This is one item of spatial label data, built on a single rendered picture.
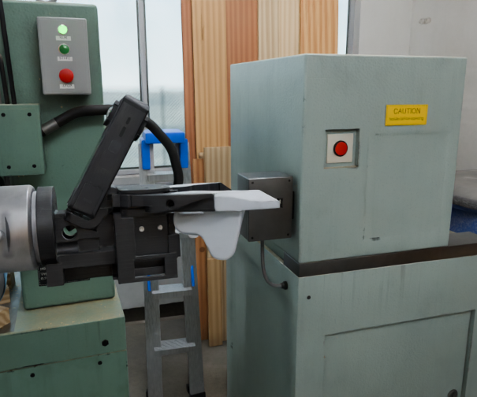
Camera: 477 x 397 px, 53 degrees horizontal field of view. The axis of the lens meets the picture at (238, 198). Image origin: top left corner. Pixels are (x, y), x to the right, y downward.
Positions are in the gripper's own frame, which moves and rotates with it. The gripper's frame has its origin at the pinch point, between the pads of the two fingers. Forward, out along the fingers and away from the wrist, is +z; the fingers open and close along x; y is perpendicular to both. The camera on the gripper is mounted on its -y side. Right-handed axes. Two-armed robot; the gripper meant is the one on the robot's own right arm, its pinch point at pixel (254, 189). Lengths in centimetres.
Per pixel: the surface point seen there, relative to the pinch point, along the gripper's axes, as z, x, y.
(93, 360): -18, -71, 45
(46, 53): -23, -66, -26
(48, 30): -22, -66, -31
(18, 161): -30, -67, -4
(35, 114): -26, -66, -13
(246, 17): 67, -201, -73
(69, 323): -23, -71, 35
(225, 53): 54, -199, -54
